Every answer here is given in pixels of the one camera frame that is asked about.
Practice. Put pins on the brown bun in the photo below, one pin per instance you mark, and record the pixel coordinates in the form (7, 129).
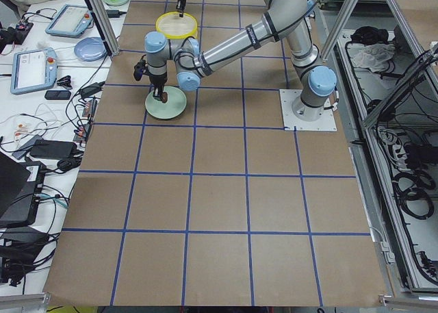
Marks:
(165, 97)

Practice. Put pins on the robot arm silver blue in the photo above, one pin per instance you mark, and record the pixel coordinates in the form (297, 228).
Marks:
(283, 20)

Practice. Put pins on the light green plate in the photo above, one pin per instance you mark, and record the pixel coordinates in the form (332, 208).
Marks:
(174, 106)

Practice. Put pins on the black power adapter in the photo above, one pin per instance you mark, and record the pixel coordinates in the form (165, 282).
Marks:
(113, 13)

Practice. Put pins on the blue plate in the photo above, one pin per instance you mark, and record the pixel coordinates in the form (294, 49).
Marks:
(90, 49)

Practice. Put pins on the far teach pendant tablet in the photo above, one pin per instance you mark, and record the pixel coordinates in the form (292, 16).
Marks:
(71, 21)

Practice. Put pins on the teach pendant tablet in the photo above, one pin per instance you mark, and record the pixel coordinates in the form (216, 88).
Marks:
(71, 21)
(33, 71)

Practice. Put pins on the near teach pendant tablet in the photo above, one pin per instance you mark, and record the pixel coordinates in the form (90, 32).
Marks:
(33, 71)

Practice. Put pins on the aluminium frame post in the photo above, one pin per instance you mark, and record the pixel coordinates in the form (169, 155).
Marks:
(102, 22)

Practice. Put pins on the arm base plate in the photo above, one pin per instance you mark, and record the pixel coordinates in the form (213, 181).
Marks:
(299, 117)

